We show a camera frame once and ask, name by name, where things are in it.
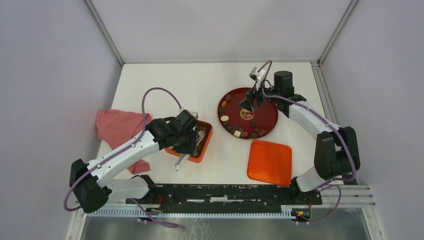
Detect metal serving tongs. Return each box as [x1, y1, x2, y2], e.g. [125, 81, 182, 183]
[173, 129, 206, 172]

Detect red round tray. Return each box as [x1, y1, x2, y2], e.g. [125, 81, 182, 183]
[216, 87, 279, 140]

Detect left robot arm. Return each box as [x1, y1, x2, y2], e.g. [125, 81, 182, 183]
[63, 109, 199, 213]

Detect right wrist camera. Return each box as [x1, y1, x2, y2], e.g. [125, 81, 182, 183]
[249, 67, 267, 82]

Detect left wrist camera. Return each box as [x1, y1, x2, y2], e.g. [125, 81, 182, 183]
[190, 111, 199, 119]

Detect orange box lid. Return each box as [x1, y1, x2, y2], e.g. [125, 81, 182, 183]
[247, 140, 292, 187]

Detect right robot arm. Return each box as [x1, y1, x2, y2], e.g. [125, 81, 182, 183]
[238, 67, 361, 204]

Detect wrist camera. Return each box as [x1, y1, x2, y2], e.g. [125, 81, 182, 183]
[190, 111, 199, 119]
[249, 67, 267, 82]

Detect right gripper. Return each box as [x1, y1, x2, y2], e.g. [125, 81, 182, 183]
[238, 79, 281, 113]

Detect pink cloth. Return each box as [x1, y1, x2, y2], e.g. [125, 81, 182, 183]
[96, 108, 153, 175]

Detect white oval chocolate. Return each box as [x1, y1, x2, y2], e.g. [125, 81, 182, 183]
[220, 115, 229, 122]

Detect orange chocolate box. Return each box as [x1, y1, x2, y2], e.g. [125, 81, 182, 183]
[177, 120, 213, 166]

